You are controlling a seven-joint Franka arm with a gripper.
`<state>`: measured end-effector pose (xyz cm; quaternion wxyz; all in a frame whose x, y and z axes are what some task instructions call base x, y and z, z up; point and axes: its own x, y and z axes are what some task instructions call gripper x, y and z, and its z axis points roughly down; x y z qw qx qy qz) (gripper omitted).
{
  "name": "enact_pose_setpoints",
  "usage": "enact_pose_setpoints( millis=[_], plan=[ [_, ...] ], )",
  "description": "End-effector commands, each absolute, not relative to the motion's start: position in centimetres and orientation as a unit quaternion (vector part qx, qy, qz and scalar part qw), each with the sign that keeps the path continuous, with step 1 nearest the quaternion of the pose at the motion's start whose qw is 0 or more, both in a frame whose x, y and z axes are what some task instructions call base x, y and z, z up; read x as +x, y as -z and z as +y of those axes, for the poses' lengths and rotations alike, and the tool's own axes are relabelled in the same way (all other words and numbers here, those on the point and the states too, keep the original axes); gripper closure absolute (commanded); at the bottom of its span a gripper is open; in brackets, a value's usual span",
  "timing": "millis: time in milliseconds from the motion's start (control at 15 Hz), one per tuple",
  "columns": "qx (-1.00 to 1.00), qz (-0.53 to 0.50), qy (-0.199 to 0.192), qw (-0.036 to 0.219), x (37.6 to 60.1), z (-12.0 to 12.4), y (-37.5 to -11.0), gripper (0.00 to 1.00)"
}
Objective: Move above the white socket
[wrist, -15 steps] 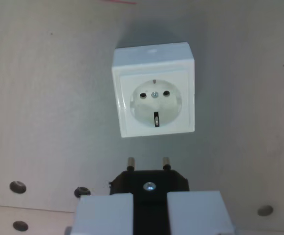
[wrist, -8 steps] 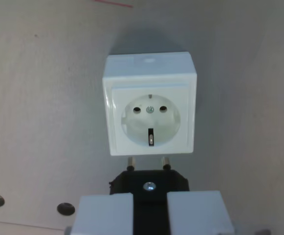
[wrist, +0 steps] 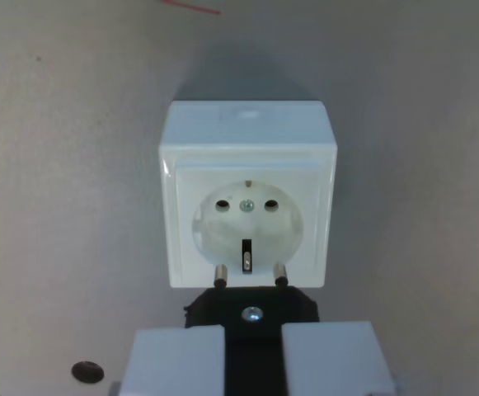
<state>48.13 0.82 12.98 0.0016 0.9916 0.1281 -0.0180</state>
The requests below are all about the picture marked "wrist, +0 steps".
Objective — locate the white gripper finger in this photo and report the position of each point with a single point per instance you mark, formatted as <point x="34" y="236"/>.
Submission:
<point x="177" y="363"/>
<point x="330" y="359"/>

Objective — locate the black two-pin power plug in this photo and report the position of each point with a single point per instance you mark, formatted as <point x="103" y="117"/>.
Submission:
<point x="222" y="307"/>

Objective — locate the white wall socket box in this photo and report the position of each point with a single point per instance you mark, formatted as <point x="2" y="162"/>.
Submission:
<point x="247" y="136"/>

